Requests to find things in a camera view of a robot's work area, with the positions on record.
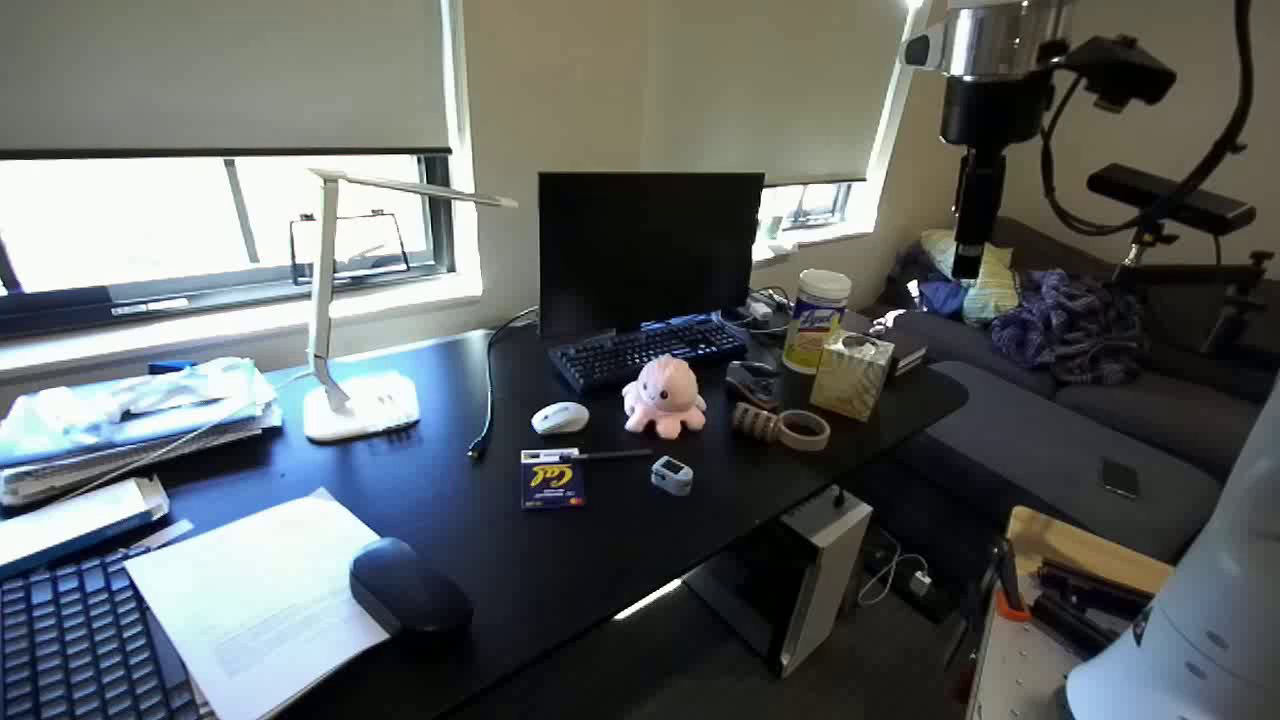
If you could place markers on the white computer tower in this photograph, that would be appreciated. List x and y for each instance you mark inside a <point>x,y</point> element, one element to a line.
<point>801,574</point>

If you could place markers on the grey sofa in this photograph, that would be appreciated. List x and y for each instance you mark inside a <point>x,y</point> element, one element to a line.
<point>1043,443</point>

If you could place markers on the floor power strip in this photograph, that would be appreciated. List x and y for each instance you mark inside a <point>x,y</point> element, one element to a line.
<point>913,581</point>

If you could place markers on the black stapler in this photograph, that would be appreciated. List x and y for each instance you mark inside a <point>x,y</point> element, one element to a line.
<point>753,385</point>

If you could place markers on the wide white window blind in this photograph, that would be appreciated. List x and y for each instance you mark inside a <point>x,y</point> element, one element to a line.
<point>220,75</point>

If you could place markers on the jar with white lid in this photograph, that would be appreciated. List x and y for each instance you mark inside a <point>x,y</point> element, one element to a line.
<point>813,325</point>

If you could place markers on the black bar camera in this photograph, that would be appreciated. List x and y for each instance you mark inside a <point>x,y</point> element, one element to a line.
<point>1172,197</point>

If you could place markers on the black tools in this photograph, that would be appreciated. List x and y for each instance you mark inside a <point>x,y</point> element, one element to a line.
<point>1084,601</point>

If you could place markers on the black pen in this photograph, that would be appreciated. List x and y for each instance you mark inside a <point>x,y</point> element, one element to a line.
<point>619,452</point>

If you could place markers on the light green cloth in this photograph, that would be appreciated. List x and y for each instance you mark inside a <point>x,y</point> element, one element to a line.
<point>990,285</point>

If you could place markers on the blue card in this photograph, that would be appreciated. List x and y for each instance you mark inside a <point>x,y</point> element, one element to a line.
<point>554,482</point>

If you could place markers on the dark laptop keyboard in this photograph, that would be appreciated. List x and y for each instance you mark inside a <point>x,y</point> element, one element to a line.
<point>73,641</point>

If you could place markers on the narrow white window blind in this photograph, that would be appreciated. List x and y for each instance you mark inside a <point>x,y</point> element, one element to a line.
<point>774,82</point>

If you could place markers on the beige tape roll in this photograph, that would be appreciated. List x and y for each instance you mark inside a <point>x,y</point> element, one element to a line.
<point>806,446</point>

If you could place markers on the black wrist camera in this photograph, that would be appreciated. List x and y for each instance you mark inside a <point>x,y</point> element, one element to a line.
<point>1120,70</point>

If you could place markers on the purple cloth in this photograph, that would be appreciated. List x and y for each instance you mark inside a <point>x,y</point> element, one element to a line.
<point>1065,325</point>

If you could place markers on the white desk lamp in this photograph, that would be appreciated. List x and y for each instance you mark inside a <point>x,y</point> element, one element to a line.
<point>359,406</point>

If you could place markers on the white paper sheet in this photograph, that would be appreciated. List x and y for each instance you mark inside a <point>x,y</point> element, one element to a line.
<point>254,601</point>

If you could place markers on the black desktop keyboard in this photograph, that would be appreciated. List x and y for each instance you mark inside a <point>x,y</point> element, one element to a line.
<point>646,346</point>

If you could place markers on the yellowish tissue box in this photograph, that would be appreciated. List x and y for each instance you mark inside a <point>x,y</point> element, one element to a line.
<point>849,378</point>

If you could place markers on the black monitor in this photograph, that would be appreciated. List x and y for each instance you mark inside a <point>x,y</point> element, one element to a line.
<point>646,246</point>

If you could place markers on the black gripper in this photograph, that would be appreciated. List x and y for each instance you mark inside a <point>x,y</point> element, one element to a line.
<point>997,109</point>

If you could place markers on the white notebook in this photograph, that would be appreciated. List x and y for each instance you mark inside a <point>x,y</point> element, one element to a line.
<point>73,522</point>

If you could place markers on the white computer mouse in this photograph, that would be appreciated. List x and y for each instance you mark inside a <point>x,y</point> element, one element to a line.
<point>560,416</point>

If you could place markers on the black camera tripod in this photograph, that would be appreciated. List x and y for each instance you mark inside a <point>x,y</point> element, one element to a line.
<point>1185,280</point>

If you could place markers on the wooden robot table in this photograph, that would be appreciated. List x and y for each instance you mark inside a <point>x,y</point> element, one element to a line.
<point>1052,545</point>

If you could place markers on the black computer mouse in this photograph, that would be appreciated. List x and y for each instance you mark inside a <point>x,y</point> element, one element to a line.
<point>407,587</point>

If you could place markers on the clear plastic jar white powder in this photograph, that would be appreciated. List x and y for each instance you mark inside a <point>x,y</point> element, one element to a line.
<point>753,426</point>

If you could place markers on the pink octopus plush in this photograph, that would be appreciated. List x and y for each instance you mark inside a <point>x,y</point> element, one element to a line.
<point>663,392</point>

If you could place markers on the stack of papers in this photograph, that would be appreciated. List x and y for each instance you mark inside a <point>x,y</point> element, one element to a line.
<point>122,421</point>

